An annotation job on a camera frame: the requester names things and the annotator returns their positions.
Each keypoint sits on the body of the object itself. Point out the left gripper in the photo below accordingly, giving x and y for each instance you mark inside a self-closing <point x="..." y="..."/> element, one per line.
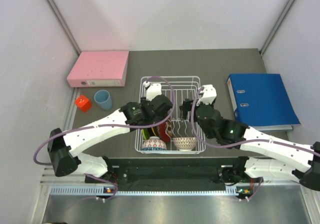
<point x="143" y="101"/>

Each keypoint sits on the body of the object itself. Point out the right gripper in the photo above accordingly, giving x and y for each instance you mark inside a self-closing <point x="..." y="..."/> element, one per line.
<point x="185" y="108"/>

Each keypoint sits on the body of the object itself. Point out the lime green plate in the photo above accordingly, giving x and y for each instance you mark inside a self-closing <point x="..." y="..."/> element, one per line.
<point x="145" y="134"/>

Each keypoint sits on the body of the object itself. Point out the red floral plate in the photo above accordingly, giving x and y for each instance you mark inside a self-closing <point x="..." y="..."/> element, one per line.
<point x="165" y="131"/>

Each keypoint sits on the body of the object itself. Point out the blue plastic cup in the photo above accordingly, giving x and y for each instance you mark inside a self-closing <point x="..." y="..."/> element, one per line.
<point x="103" y="99"/>

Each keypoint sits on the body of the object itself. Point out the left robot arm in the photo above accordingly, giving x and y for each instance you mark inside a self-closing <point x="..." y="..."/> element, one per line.
<point x="66" y="149"/>

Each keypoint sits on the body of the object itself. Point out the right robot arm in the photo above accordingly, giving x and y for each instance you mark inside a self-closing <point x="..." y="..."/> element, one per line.
<point x="284" y="159"/>

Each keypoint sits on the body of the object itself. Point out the blue patterned bowl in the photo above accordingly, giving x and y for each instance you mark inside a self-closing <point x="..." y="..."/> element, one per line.
<point x="154" y="143"/>

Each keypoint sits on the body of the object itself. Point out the red patterned white bowl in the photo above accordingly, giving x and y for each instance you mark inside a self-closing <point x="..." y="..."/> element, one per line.
<point x="185" y="143"/>

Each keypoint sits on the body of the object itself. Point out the red cube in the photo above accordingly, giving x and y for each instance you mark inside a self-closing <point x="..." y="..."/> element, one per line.
<point x="83" y="103"/>

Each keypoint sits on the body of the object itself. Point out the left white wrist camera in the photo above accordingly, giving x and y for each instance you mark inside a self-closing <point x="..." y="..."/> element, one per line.
<point x="153" y="89"/>

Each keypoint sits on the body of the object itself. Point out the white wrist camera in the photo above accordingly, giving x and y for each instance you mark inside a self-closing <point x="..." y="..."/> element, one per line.
<point x="153" y="89"/>
<point x="207" y="95"/>

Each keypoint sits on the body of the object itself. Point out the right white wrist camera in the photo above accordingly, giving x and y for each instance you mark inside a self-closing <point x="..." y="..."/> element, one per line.
<point x="207" y="95"/>

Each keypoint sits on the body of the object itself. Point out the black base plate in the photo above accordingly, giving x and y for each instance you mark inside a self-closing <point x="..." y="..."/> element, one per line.
<point x="124" y="171"/>

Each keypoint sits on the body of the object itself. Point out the pink ring binder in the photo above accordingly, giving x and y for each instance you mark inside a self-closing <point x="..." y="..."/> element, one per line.
<point x="99" y="69"/>

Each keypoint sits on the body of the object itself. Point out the blue ring binder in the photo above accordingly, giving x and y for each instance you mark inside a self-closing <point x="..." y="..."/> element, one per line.
<point x="260" y="100"/>

